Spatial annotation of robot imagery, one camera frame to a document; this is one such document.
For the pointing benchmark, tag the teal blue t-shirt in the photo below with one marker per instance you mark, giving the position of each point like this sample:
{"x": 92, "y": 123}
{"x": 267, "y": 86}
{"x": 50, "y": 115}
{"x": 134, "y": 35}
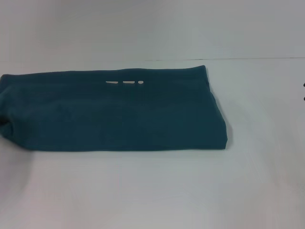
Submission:
{"x": 119, "y": 114}

